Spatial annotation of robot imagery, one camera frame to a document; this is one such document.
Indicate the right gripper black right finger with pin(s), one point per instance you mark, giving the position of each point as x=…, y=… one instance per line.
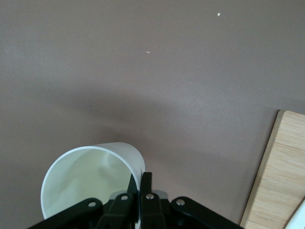
x=155, y=212

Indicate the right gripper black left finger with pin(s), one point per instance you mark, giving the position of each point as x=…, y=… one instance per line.
x=107, y=214

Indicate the white plastic cup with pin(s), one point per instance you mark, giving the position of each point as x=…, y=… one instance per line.
x=83, y=174

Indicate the bamboo cutting board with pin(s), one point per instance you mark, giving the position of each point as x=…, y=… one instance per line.
x=281, y=167

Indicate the brown table mat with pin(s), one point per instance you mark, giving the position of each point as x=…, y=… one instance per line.
x=143, y=71

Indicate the white plastic knife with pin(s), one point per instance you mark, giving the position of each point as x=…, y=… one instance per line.
x=297, y=217

